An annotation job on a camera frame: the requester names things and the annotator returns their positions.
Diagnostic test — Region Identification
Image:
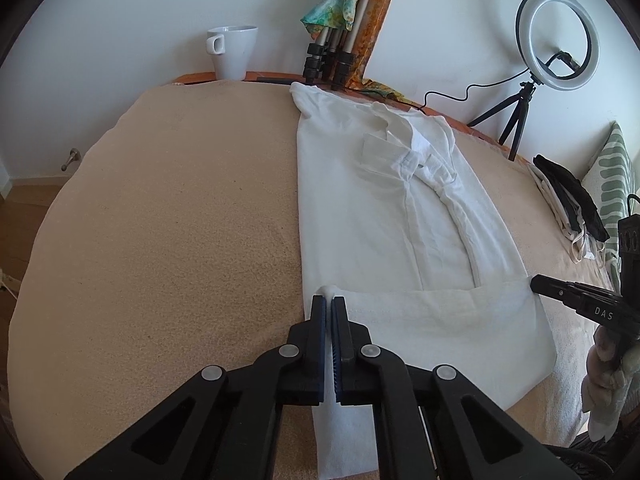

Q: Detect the person's right hand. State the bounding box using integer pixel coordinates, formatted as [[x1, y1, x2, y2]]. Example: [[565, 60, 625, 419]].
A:
[[580, 327, 631, 441]]

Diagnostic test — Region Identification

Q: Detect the black gooseneck phone holder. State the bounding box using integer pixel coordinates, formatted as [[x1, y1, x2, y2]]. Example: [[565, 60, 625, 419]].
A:
[[542, 51, 583, 78]]

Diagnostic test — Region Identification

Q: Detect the black folded garment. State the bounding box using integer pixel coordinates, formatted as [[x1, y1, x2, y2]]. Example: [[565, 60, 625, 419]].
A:
[[532, 155, 611, 242]]

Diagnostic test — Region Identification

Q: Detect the white ring light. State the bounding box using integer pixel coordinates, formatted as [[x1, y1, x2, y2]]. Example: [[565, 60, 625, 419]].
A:
[[515, 0, 601, 92]]

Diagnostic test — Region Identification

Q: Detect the small black tripod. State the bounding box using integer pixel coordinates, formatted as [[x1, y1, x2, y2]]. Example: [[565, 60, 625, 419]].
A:
[[467, 80, 538, 162]]

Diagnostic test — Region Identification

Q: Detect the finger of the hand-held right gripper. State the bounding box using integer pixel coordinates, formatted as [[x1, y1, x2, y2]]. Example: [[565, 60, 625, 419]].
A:
[[530, 274, 583, 308]]

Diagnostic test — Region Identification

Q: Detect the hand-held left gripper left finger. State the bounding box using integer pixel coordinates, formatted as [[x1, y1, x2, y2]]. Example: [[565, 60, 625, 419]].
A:
[[65, 294, 333, 480]]

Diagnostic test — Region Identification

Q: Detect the white t-shirt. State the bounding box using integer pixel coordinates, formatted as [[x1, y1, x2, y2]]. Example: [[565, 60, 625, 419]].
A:
[[290, 81, 558, 476]]

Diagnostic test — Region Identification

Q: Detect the grey folded tripod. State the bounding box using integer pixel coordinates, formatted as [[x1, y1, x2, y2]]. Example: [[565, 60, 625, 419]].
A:
[[302, 0, 388, 86]]

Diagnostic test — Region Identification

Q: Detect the orange scarf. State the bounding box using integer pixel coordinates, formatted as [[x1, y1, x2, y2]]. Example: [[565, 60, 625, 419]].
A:
[[345, 0, 426, 108]]

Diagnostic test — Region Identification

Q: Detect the beige blanket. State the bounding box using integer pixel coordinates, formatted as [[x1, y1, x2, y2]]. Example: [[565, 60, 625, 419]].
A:
[[7, 80, 621, 480]]

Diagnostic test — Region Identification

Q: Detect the black and white clothes pile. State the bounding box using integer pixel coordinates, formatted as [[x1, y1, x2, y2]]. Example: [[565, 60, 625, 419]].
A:
[[529, 167, 608, 263]]

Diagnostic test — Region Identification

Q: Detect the green striped pillow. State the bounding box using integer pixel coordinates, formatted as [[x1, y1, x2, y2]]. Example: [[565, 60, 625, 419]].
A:
[[581, 122, 640, 286]]

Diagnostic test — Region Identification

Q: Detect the black power cable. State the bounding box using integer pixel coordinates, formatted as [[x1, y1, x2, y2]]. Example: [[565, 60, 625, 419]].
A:
[[400, 72, 531, 111]]

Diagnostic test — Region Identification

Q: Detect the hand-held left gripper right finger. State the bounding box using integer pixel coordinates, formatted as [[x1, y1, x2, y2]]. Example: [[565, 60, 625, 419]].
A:
[[331, 296, 576, 480]]

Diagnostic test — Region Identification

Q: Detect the white mug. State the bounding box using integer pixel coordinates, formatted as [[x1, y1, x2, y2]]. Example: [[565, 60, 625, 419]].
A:
[[206, 25, 259, 81]]

